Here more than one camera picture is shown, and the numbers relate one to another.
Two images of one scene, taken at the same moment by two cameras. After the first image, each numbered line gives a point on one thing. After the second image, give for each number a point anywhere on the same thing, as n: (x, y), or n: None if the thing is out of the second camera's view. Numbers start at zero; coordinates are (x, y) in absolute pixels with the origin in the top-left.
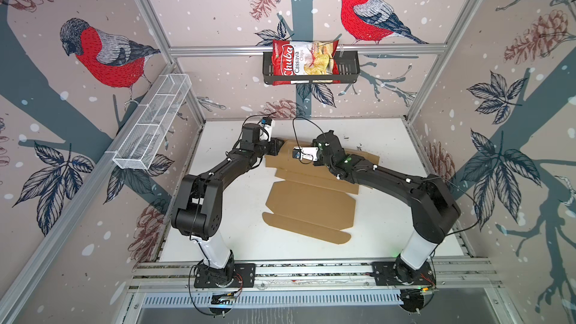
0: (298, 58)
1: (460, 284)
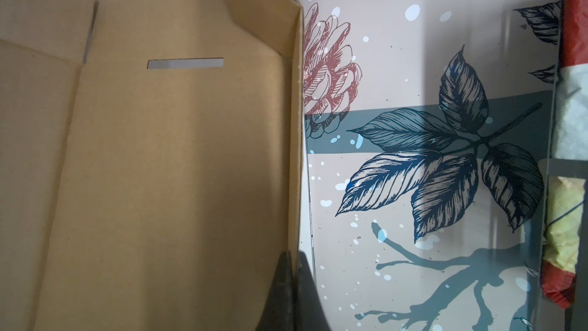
0: (565, 196)
1: None
